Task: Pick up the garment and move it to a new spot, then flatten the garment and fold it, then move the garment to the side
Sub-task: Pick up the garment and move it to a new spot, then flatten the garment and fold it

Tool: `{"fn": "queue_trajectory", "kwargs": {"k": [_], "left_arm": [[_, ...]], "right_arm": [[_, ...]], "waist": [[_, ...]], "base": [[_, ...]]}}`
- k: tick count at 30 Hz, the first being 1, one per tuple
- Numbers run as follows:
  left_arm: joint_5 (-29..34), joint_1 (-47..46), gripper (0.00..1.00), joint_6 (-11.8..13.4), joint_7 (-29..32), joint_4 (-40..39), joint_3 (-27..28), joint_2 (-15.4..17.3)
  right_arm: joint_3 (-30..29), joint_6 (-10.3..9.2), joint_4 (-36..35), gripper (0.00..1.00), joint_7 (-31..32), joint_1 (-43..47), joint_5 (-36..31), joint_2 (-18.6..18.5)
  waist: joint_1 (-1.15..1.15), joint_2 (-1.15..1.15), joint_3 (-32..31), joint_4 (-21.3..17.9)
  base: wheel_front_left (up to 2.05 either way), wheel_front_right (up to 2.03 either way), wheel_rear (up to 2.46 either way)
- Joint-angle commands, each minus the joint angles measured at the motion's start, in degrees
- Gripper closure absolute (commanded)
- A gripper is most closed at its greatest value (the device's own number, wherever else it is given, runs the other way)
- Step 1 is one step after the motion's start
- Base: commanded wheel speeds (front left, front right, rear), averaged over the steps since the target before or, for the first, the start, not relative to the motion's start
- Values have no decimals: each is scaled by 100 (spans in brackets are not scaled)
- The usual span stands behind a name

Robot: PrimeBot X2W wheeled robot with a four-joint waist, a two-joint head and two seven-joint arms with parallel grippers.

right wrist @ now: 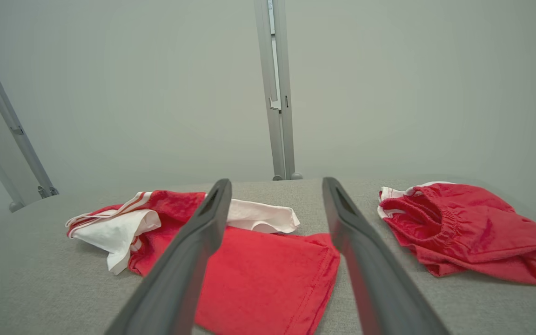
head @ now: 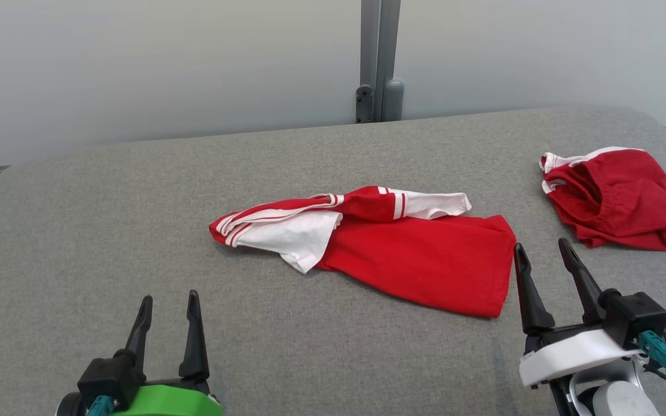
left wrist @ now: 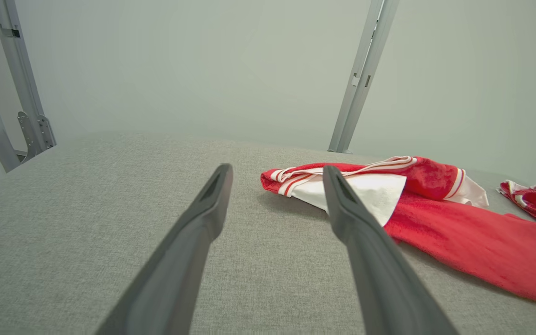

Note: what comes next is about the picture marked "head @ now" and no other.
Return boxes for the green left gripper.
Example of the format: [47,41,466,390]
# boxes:
[114,290,224,416]

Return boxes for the grey metal partition post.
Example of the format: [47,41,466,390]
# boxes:
[355,0,405,124]

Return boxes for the left black cable teal connector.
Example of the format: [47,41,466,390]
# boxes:
[86,395,115,416]

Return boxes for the red shorts white stripes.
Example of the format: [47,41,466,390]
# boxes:
[539,146,666,251]

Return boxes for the red t-shirt white sleeves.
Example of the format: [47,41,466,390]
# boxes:
[209,185,517,319]

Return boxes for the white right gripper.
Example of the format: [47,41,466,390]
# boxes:
[513,238,646,388]

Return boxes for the dark grey post bracket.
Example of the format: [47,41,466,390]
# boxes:
[356,86,374,124]

